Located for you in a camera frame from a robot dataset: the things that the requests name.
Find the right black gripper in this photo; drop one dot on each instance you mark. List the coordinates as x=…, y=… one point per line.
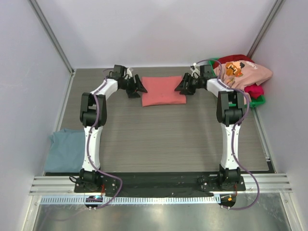
x=189, y=83

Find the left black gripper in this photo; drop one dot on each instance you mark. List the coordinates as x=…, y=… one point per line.
x=139, y=86

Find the salmon pink t-shirt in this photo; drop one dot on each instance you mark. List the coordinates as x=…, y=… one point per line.
x=161, y=91

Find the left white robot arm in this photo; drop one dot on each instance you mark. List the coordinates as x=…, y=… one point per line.
x=93, y=116

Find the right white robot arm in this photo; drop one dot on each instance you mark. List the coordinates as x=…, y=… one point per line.
x=230, y=110

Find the light pink printed t-shirt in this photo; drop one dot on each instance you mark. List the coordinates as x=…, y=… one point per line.
x=245, y=74

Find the red t-shirt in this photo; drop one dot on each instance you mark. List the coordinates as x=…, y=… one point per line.
x=255, y=90

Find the green plastic bin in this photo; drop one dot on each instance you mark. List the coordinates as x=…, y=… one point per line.
x=255, y=91

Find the folded blue t-shirt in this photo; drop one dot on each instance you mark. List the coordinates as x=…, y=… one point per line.
x=66, y=153

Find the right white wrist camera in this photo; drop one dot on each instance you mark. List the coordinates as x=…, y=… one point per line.
x=194, y=69

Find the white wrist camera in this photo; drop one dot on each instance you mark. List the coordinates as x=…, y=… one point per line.
x=129, y=72
x=194, y=69

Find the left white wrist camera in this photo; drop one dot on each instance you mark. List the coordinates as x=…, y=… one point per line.
x=129, y=72

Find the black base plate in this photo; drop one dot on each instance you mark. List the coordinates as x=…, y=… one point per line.
x=159, y=182

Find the left aluminium corner post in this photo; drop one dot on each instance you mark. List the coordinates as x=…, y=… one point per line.
x=49, y=31

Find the aluminium corner post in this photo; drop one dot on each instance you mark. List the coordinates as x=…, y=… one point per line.
x=49, y=31
x=265, y=26

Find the right aluminium corner post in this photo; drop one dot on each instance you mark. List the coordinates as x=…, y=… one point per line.
x=265, y=26

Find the aluminium front rail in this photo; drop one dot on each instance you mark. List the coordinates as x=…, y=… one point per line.
x=268, y=183

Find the slotted cable duct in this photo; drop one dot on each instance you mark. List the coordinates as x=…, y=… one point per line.
x=98, y=200

